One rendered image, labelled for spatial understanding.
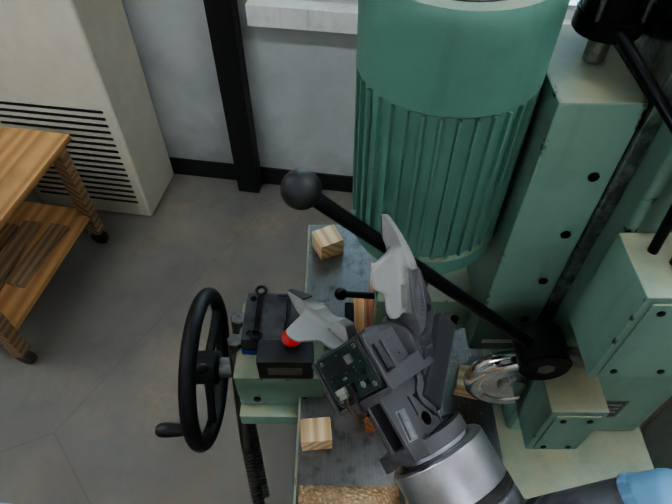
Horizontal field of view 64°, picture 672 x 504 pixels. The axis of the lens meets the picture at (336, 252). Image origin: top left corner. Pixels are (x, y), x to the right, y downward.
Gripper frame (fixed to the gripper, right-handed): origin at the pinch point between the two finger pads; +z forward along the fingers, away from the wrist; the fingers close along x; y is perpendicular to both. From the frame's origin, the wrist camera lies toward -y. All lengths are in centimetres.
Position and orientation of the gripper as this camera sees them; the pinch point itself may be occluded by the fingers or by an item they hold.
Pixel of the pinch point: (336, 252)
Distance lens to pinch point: 54.0
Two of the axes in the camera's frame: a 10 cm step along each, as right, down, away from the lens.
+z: -5.0, -8.5, 2.0
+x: -6.2, 5.0, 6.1
